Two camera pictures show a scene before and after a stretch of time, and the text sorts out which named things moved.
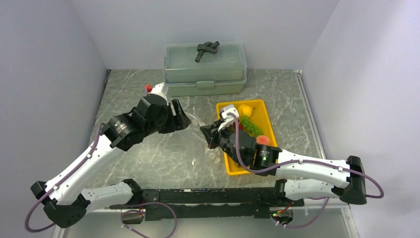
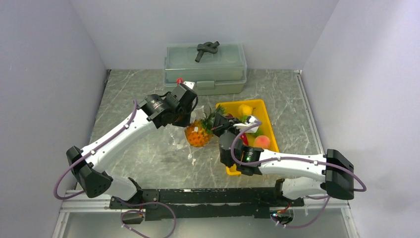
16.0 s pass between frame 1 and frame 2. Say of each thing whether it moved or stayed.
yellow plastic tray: stayed
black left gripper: moved
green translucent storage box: stayed
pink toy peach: stayed
